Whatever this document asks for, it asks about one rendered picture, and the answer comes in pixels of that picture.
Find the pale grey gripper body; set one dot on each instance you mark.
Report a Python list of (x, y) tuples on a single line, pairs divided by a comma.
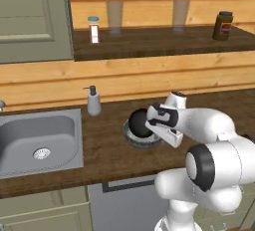
[(164, 134)]

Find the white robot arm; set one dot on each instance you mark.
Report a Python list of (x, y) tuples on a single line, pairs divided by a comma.
[(215, 162)]

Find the grey ribbed bowl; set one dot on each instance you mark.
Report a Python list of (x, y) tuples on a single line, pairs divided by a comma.
[(141, 142)]

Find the black bowl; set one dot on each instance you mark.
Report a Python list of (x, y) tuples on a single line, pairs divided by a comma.
[(139, 123)]

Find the olive base cabinet run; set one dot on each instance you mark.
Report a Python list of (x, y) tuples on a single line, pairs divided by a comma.
[(232, 216)]

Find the olive base cabinet drawer front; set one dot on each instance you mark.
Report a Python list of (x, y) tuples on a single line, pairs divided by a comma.
[(43, 200)]

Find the olive base cabinet door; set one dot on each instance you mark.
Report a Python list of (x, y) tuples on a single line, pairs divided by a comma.
[(46, 223)]

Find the grey soap dispenser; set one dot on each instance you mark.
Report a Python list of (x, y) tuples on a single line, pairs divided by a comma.
[(94, 104)]

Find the grey dishwasher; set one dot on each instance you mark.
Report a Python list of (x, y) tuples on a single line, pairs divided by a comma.
[(126, 210)]

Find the dark wooden shelf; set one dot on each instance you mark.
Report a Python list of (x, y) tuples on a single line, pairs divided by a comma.
[(159, 44)]

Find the pale translucent tumbler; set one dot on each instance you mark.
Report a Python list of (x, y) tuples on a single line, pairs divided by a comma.
[(180, 14), (115, 16)]

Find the brown jar with red label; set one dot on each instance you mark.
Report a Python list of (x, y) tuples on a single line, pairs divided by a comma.
[(222, 26)]

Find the grey metal sink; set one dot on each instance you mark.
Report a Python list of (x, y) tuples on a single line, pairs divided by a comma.
[(40, 142)]

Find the blue-lidded spice jar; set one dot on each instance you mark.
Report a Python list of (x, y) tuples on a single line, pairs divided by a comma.
[(94, 31)]

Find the silver tap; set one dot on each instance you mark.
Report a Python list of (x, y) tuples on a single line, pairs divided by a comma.
[(1, 105)]

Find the olive wall cabinet door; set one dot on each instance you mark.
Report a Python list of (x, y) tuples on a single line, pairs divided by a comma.
[(30, 16)]

